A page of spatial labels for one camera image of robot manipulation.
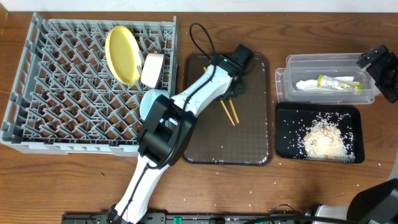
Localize wooden chopstick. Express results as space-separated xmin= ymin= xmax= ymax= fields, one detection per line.
xmin=229 ymin=99 xmax=239 ymax=124
xmin=203 ymin=66 xmax=236 ymax=127

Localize green snack wrapper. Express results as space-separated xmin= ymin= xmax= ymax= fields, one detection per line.
xmin=316 ymin=75 xmax=363 ymax=91

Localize white napkin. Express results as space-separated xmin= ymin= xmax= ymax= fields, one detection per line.
xmin=295 ymin=77 xmax=354 ymax=91

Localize white bowl with food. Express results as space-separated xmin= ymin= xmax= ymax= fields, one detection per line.
xmin=141 ymin=53 xmax=164 ymax=88

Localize light blue bowl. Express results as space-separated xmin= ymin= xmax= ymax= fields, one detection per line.
xmin=139 ymin=89 xmax=170 ymax=121

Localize yellow round plate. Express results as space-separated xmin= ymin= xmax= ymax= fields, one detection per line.
xmin=105 ymin=26 xmax=142 ymax=85

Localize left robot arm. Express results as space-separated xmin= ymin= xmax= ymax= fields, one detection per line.
xmin=106 ymin=44 xmax=252 ymax=223

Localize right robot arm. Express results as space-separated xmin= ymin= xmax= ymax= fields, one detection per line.
xmin=311 ymin=45 xmax=397 ymax=223

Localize clear plastic waste bin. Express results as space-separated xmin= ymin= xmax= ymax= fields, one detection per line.
xmin=275 ymin=53 xmax=381 ymax=105

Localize black waste tray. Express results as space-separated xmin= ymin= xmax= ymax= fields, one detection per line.
xmin=275 ymin=103 xmax=365 ymax=164

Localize grey plastic dishwasher rack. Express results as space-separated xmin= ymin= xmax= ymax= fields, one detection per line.
xmin=1 ymin=13 xmax=180 ymax=157

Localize dark brown serving tray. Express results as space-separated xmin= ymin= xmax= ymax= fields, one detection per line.
xmin=183 ymin=53 xmax=274 ymax=166

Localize rice and food scraps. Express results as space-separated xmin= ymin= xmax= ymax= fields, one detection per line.
xmin=294 ymin=112 xmax=356 ymax=163

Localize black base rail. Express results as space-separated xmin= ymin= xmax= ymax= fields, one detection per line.
xmin=61 ymin=212 xmax=312 ymax=224

